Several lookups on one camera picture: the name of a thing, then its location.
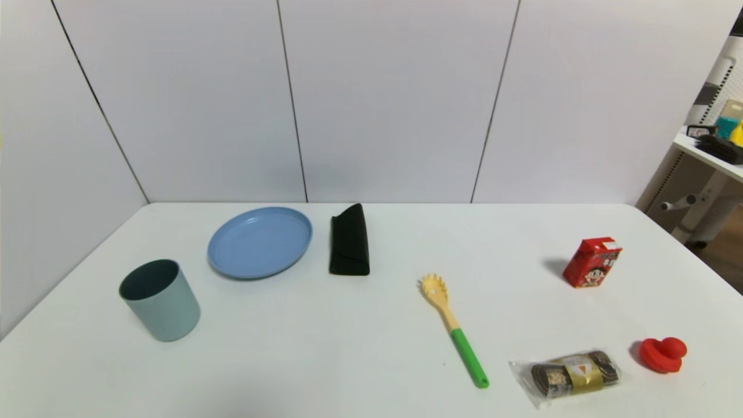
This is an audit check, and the teal green cup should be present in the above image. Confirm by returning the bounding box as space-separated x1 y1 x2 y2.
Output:
118 259 201 343

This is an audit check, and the blue plate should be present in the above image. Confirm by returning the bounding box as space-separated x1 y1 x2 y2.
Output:
207 207 313 280

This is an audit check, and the black glasses case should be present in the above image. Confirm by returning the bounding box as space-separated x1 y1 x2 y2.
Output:
329 203 371 276

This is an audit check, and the red milk carton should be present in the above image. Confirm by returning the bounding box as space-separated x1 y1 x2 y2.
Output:
562 236 623 289

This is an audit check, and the yellow green pasta spoon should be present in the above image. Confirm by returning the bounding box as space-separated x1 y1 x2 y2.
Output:
418 273 490 389

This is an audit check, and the wrapped chocolate cake roll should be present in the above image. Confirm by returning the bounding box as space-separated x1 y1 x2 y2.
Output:
509 349 622 408

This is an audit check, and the white side desk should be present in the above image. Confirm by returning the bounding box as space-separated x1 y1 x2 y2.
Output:
636 132 743 249

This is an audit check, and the red rubber duck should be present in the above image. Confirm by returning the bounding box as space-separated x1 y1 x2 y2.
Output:
639 337 688 374

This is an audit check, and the black tray of items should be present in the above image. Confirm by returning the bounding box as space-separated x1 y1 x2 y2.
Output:
694 135 743 165

